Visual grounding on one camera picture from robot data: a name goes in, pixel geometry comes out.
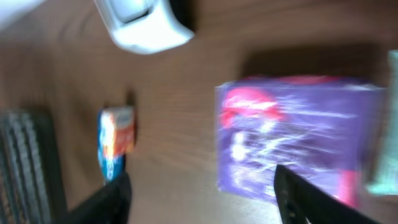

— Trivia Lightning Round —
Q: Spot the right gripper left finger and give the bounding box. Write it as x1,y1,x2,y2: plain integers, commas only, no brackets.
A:
58,172,132,224

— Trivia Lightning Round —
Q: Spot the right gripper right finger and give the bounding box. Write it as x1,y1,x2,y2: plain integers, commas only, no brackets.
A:
274,165,378,224

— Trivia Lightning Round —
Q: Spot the blue Oreo cookie pack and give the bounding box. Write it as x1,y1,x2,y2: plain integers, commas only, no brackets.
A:
97,110,125,184

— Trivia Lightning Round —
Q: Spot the pink purple liners pack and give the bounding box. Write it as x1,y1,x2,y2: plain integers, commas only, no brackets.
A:
215,75,384,207

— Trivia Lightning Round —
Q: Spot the green tissue wipes pack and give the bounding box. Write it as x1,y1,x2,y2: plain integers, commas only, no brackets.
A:
366,50,397,195

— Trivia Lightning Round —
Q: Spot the small orange box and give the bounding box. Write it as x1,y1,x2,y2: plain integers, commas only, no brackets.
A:
99,106,135,159

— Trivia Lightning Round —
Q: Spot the white barcode scanner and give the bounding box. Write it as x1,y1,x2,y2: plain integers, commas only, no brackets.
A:
95,0,195,55

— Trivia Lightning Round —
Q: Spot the grey plastic mesh basket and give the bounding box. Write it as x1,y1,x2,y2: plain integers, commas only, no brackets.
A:
1,110,67,223

